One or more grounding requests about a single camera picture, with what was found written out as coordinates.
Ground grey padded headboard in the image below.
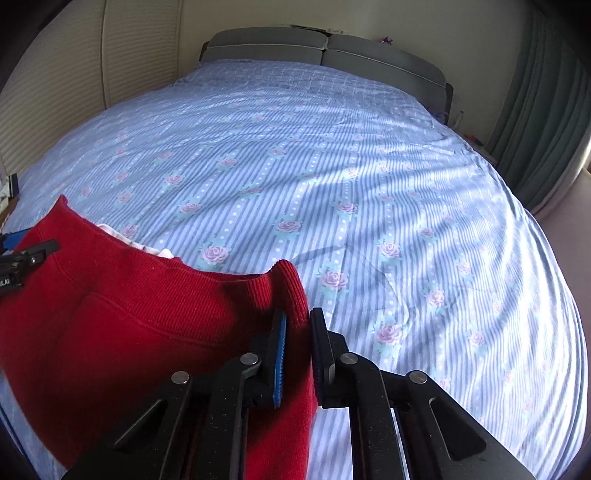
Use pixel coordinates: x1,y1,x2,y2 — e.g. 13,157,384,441
199,28,454,125

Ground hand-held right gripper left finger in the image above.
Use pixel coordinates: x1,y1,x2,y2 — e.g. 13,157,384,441
62,310,288,480

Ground cream wardrobe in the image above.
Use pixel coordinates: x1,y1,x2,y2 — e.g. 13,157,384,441
0,0,183,177

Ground white nightstand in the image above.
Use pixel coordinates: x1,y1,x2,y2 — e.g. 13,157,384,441
464,134,499,169

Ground blue floral bed cover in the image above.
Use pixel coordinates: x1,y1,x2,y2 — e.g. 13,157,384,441
0,59,585,480

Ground flat items on headboard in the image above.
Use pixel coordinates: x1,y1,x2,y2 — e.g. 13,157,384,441
291,24,345,36

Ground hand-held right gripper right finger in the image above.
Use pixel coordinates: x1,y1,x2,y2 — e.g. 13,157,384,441
309,308,536,480

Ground green curtain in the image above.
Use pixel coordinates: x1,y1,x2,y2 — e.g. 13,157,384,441
487,14,591,214

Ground red cartoon print sweater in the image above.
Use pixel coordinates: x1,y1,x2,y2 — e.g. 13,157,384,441
0,194,320,480

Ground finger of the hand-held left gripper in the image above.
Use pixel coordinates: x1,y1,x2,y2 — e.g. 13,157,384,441
0,231,25,254
0,239,61,278

